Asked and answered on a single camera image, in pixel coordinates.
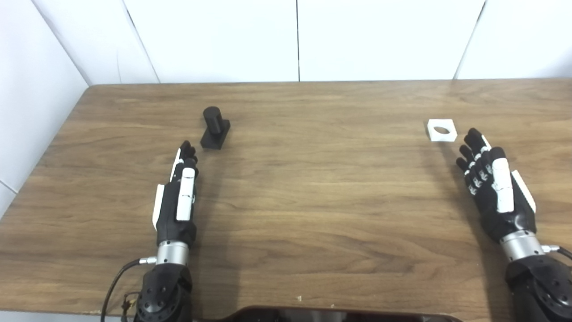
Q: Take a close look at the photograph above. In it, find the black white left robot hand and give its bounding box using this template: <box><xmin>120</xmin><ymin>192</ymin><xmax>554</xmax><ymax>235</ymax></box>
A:
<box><xmin>152</xmin><ymin>140</ymin><xmax>199</xmax><ymax>249</ymax></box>

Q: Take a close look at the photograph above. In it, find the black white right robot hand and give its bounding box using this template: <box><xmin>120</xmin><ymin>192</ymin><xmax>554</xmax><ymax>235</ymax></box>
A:
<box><xmin>456</xmin><ymin>128</ymin><xmax>537</xmax><ymax>244</ymax></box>

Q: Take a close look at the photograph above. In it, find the black peg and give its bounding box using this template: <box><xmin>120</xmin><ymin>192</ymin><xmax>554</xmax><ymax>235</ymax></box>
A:
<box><xmin>200</xmin><ymin>106</ymin><xmax>231</xmax><ymax>150</ymax></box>

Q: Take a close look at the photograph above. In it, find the white square piece with hole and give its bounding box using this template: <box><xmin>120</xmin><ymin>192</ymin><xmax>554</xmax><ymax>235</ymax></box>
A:
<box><xmin>426</xmin><ymin>119</ymin><xmax>458</xmax><ymax>143</ymax></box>

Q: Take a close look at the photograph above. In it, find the dark glossy robot chest panel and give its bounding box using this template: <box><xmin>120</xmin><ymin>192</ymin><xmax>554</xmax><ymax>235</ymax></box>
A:
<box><xmin>192</xmin><ymin>306</ymin><xmax>463</xmax><ymax>322</ymax></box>

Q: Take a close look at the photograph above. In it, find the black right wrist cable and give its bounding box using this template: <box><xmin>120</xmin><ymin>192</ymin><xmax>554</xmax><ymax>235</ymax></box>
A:
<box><xmin>542</xmin><ymin>245</ymin><xmax>572</xmax><ymax>261</ymax></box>

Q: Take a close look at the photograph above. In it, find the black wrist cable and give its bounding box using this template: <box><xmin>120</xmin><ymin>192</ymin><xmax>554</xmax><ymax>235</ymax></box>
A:
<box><xmin>542</xmin><ymin>245</ymin><xmax>572</xmax><ymax>261</ymax></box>
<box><xmin>101</xmin><ymin>256</ymin><xmax>157</xmax><ymax>322</ymax></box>

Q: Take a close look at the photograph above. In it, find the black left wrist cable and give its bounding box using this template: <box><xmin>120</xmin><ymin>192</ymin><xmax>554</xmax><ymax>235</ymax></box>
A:
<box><xmin>101</xmin><ymin>256</ymin><xmax>157</xmax><ymax>322</ymax></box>

